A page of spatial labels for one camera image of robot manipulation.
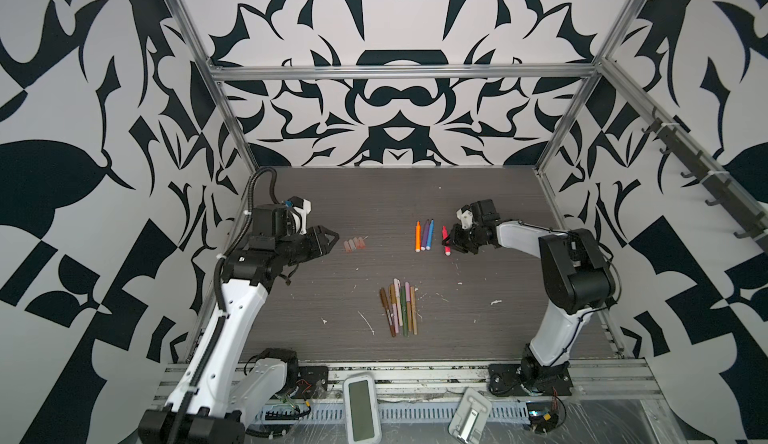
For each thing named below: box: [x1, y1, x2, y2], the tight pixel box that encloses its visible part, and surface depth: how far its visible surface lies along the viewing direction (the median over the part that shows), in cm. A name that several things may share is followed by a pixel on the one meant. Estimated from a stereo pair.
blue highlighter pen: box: [426, 218, 435, 251], surface depth 102 cm
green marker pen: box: [400, 285, 408, 337], surface depth 87 cm
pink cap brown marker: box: [404, 282, 412, 332], surface depth 89 cm
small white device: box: [448, 387, 492, 444], surface depth 70 cm
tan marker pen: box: [410, 286, 418, 336], surface depth 88 cm
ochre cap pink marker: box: [390, 284, 399, 334], surface depth 88 cm
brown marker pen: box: [379, 288, 396, 337], surface depth 87 cm
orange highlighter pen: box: [415, 220, 421, 253], surface depth 101 cm
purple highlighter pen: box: [420, 219, 430, 251], surface depth 101 cm
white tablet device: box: [343, 372, 382, 444], surface depth 69 cm
